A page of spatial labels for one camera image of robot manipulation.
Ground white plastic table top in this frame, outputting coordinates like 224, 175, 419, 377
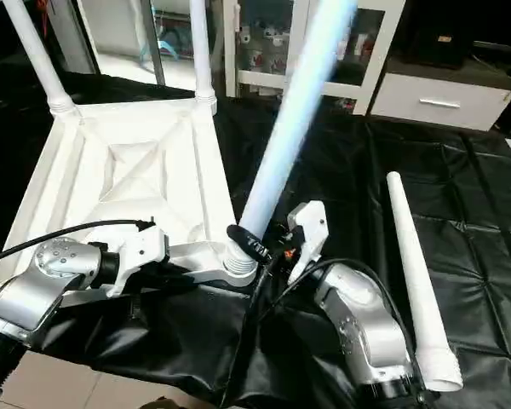
0, 94, 270, 299

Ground white glass-door cabinet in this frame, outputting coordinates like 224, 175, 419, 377
223, 0, 405, 116

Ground black mat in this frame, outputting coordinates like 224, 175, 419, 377
0, 67, 511, 409

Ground white drawer unit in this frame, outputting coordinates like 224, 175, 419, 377
370, 72, 511, 132

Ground light blue plastic stand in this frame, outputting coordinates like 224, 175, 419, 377
138, 25, 182, 65

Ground black box with orange label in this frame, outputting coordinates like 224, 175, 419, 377
408, 0, 474, 72

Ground black TV stand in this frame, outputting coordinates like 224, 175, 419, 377
472, 40, 511, 86

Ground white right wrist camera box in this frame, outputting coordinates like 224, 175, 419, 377
285, 200, 328, 285

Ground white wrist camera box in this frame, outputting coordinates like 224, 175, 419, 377
106, 223, 171, 298
285, 200, 328, 285

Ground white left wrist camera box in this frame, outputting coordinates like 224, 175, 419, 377
106, 223, 171, 298

